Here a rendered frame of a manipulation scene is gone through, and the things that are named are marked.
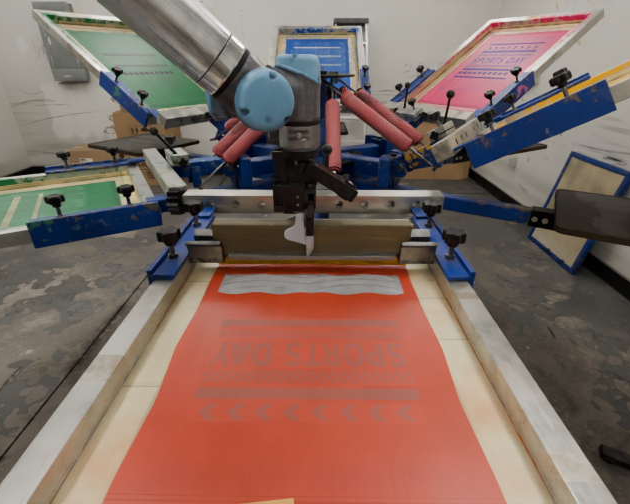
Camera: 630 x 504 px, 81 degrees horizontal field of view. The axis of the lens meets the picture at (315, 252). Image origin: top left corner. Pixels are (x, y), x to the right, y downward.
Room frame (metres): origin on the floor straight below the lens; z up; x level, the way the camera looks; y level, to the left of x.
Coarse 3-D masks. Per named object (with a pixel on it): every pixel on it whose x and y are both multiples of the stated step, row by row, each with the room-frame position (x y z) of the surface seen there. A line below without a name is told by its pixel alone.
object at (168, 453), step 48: (192, 336) 0.47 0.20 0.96; (192, 384) 0.37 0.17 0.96; (144, 432) 0.29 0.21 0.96; (192, 432) 0.29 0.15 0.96; (240, 432) 0.29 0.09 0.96; (288, 432) 0.29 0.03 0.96; (144, 480) 0.24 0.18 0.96; (192, 480) 0.24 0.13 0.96; (240, 480) 0.24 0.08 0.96; (288, 480) 0.24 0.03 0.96
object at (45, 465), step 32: (160, 288) 0.55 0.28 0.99; (448, 288) 0.57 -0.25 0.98; (128, 320) 0.46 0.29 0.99; (160, 320) 0.50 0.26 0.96; (480, 320) 0.46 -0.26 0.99; (128, 352) 0.40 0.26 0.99; (480, 352) 0.41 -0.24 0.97; (512, 352) 0.39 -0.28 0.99; (96, 384) 0.33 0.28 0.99; (512, 384) 0.33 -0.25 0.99; (64, 416) 0.29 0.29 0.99; (96, 416) 0.30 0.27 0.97; (512, 416) 0.31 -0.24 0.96; (544, 416) 0.29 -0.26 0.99; (32, 448) 0.25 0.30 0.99; (64, 448) 0.25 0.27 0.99; (544, 448) 0.25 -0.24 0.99; (576, 448) 0.25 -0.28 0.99; (32, 480) 0.21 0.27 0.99; (64, 480) 0.23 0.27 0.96; (544, 480) 0.23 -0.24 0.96; (576, 480) 0.21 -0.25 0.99
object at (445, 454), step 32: (416, 320) 0.51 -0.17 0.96; (416, 352) 0.43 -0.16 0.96; (416, 384) 0.37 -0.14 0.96; (448, 384) 0.37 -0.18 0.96; (448, 416) 0.31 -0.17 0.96; (320, 448) 0.27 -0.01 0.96; (352, 448) 0.27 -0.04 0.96; (384, 448) 0.27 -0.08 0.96; (416, 448) 0.27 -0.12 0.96; (448, 448) 0.27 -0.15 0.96; (480, 448) 0.27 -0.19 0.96; (320, 480) 0.24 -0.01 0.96; (352, 480) 0.24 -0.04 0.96; (384, 480) 0.24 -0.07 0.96; (416, 480) 0.24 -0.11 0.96; (448, 480) 0.24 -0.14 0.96; (480, 480) 0.24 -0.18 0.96
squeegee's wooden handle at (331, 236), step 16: (224, 224) 0.69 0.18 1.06; (240, 224) 0.69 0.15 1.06; (256, 224) 0.68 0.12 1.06; (272, 224) 0.68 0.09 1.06; (288, 224) 0.68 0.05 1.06; (304, 224) 0.68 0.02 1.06; (320, 224) 0.68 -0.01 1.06; (336, 224) 0.68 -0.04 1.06; (352, 224) 0.68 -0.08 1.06; (368, 224) 0.68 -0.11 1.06; (384, 224) 0.68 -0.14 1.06; (400, 224) 0.68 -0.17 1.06; (224, 240) 0.68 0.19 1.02; (240, 240) 0.68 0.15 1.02; (256, 240) 0.68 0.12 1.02; (272, 240) 0.68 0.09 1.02; (288, 240) 0.68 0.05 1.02; (320, 240) 0.68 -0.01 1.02; (336, 240) 0.68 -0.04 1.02; (352, 240) 0.68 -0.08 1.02; (368, 240) 0.68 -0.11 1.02; (384, 240) 0.68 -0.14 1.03; (400, 240) 0.68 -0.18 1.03; (224, 256) 0.68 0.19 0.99
